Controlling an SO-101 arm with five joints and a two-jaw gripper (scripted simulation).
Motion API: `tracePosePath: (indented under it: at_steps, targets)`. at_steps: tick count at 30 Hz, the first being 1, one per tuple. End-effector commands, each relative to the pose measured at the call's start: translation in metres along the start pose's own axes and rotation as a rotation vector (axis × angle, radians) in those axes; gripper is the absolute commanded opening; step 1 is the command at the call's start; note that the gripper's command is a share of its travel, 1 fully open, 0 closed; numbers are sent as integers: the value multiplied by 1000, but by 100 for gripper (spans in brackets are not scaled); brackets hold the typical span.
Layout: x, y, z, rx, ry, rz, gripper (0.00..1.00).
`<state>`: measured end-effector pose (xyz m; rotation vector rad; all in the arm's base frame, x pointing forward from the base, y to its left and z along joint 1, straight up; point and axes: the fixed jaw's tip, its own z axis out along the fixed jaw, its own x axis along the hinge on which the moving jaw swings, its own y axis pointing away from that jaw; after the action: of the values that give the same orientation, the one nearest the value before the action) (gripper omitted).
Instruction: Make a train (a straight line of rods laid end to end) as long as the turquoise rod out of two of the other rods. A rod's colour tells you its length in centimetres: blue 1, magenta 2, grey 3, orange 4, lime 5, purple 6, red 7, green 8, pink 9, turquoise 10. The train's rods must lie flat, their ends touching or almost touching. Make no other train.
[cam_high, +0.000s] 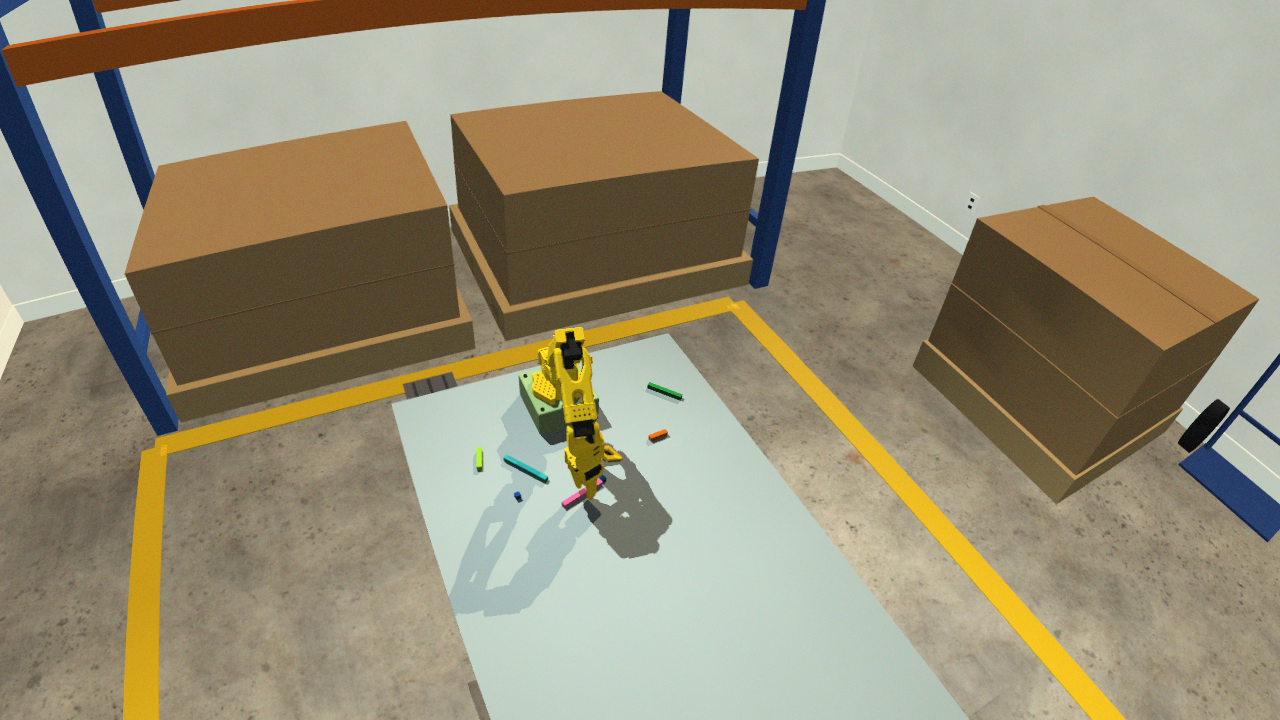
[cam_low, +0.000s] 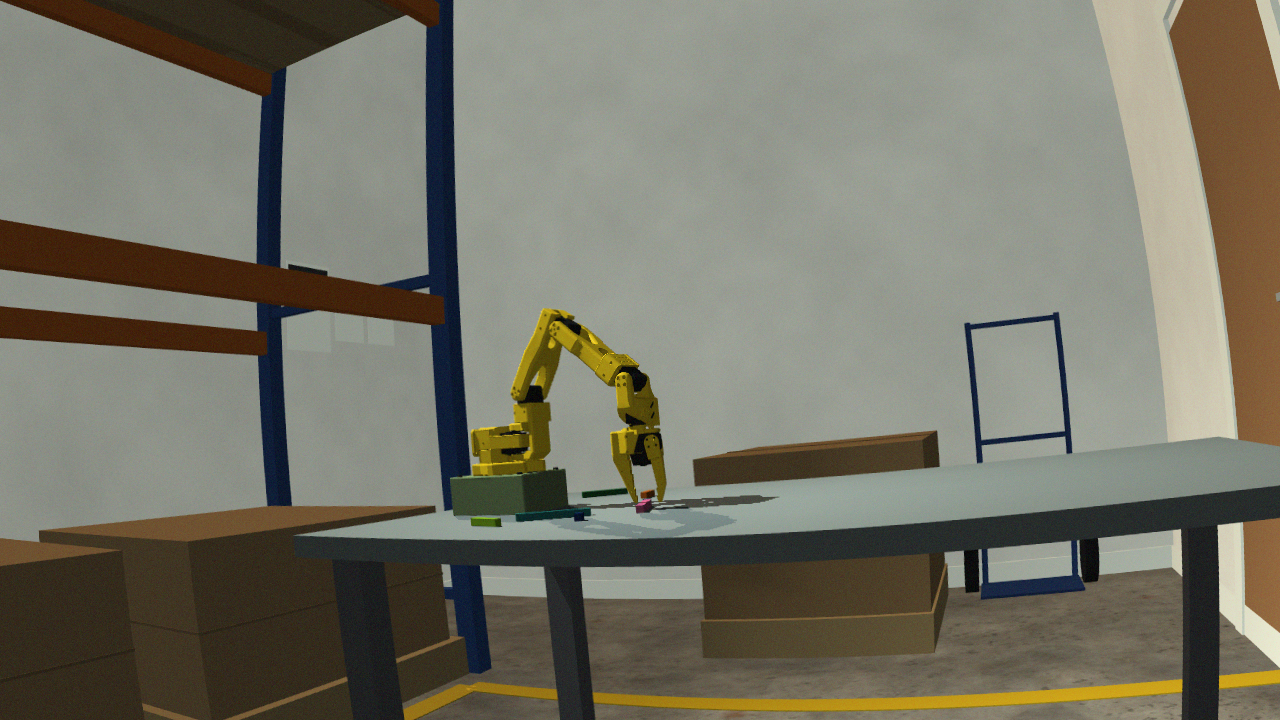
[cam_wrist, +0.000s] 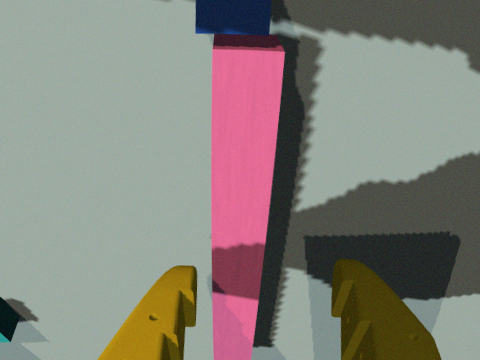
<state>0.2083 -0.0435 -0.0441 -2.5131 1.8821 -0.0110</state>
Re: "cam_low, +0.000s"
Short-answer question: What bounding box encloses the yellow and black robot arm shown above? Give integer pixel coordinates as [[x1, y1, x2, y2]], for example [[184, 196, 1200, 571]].
[[472, 307, 660, 477]]

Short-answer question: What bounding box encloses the turquoise rod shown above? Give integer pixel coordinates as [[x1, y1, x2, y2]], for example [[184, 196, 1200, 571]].
[[515, 509, 591, 521]]

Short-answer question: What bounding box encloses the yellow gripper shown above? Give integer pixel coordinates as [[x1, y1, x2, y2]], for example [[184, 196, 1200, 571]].
[[611, 425, 666, 503]]

